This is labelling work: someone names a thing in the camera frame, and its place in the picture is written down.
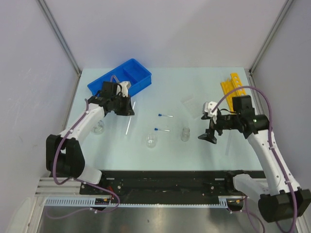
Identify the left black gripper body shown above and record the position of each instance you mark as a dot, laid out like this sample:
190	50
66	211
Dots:
119	101

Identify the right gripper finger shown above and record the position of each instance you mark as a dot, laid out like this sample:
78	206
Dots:
209	137
210	130

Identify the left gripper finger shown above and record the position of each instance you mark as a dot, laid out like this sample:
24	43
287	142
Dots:
128	104
125	112

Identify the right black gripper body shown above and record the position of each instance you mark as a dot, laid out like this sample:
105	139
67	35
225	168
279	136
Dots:
227	122

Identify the blue capped test tube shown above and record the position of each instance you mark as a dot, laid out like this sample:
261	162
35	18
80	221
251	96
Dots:
161	130
162	115

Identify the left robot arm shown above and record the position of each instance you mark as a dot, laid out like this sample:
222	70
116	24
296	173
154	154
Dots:
64	155

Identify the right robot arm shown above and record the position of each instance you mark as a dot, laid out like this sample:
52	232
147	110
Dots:
282	198

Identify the clear glass bottle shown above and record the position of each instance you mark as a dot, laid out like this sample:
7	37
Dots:
185	134

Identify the clear plastic well plate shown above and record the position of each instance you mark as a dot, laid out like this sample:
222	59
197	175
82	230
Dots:
193	106

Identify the stoppered round glass flask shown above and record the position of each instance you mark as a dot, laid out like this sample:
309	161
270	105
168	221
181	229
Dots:
98	128

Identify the blue divided plastic bin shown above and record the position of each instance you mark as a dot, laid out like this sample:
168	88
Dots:
132	71

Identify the clear glass flask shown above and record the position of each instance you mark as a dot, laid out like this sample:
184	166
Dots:
151	138

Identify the yellow test tube rack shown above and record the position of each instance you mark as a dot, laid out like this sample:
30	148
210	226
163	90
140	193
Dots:
230	84

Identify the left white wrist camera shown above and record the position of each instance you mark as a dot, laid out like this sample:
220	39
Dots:
123	88

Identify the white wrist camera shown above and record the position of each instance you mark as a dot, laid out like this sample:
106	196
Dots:
210	111
123	88

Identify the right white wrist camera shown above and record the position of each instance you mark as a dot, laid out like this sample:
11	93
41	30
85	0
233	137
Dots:
210	111

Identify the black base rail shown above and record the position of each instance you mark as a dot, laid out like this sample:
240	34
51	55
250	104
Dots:
169	187

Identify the aluminium frame rail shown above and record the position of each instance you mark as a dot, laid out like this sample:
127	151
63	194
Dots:
48	188

